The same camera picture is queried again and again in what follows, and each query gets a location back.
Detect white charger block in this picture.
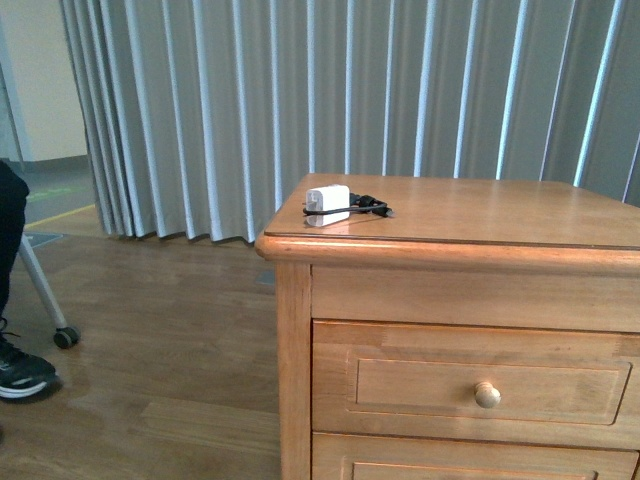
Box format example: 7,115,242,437
305,184,350,227

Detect black charger cable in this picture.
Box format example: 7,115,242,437
302,192,395,219

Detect round wooden drawer knob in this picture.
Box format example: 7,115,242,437
474,381,502,409

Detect wooden drawer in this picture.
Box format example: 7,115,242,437
312,321,639,450
312,434,639,479

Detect grey pleated curtain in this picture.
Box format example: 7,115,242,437
61,1,639,240

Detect wooden nightstand cabinet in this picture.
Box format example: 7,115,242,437
256,174,639,479

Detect grey chair leg with caster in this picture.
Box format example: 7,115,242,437
19,234,81,349

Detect person leg in black trousers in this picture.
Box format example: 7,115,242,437
0,162,30,313

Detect black sneaker white sole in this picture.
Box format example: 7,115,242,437
1,317,58,400

